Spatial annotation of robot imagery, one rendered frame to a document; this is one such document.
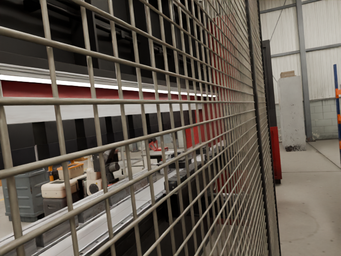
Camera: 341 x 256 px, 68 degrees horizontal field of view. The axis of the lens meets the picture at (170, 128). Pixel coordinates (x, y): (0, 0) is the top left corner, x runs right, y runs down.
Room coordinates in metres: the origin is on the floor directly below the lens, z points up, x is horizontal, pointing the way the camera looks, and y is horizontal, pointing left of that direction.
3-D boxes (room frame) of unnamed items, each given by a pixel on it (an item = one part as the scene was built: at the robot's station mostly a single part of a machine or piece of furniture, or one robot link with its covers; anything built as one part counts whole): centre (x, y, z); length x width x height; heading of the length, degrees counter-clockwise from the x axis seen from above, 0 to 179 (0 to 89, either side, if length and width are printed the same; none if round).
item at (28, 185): (3.93, 2.16, 0.36); 0.80 x 0.60 x 0.72; 160
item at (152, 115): (1.75, 0.14, 1.26); 0.15 x 0.09 x 0.17; 156
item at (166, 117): (1.93, 0.06, 1.26); 0.15 x 0.09 x 0.17; 156
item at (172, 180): (1.23, -0.06, 1.02); 0.44 x 0.06 x 0.04; 156
